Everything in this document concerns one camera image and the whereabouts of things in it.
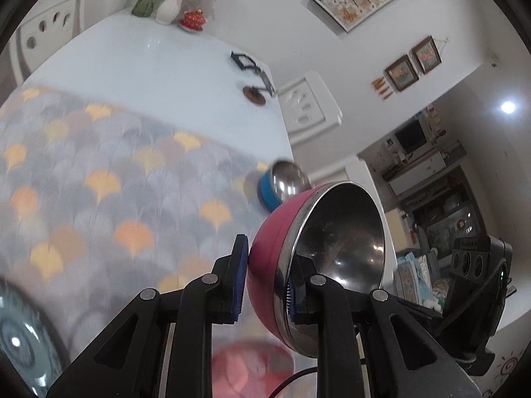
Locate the brown round coaster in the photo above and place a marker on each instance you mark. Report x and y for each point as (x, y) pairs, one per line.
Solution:
(254, 95)

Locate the ginkgo leaf pattern tablecloth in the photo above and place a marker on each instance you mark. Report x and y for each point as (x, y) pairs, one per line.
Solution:
(103, 153)

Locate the red steel bowl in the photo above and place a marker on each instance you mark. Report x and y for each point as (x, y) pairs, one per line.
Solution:
(269, 257)

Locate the patterned sofa cushion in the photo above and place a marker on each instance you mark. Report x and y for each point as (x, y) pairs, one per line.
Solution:
(419, 277)

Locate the white dining chair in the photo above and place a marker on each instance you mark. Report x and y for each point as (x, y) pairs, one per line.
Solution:
(62, 4)
(311, 103)

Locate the white ceramic vase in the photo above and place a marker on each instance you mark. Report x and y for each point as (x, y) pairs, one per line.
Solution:
(168, 10)

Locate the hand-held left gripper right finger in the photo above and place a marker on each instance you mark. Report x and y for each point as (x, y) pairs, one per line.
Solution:
(291, 302)

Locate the blue steel bowl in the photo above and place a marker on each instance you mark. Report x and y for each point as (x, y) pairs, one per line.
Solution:
(267, 192)

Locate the red lidded teacup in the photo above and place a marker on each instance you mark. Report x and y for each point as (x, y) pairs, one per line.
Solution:
(193, 20)

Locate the black metal folding stand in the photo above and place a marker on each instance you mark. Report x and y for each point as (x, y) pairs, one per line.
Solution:
(249, 64)

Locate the pink cartoon print bowl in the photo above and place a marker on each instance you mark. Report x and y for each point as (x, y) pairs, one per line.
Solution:
(249, 369)

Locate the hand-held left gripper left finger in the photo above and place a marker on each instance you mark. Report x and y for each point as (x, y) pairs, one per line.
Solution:
(239, 282)

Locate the small framed wall picture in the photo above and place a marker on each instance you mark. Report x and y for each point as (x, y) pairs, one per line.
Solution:
(401, 73)
(427, 54)

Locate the orange hanging wall ornament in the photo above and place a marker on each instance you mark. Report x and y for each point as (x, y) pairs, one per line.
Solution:
(381, 89)

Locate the white microwave oven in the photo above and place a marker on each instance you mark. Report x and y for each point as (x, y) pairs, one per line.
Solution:
(410, 134)

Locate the round ceiling light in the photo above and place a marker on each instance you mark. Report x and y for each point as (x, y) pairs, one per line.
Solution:
(508, 107)

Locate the large blue floral plate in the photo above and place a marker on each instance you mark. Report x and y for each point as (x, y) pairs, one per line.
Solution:
(25, 340)

